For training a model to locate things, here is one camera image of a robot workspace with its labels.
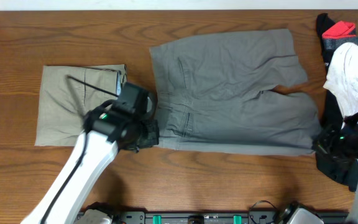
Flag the grey shorts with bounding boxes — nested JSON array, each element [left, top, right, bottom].
[[150, 29, 321, 156]]

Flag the folded khaki shorts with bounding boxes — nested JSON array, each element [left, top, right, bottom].
[[35, 64, 127, 146]]

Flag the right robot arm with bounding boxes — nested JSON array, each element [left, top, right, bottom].
[[313, 113, 358, 223]]

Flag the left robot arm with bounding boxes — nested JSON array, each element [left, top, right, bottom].
[[23, 83, 159, 223]]

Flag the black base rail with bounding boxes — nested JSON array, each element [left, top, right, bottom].
[[73, 200, 349, 224]]

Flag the red and grey garment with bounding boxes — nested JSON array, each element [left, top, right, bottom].
[[322, 21, 358, 50]]

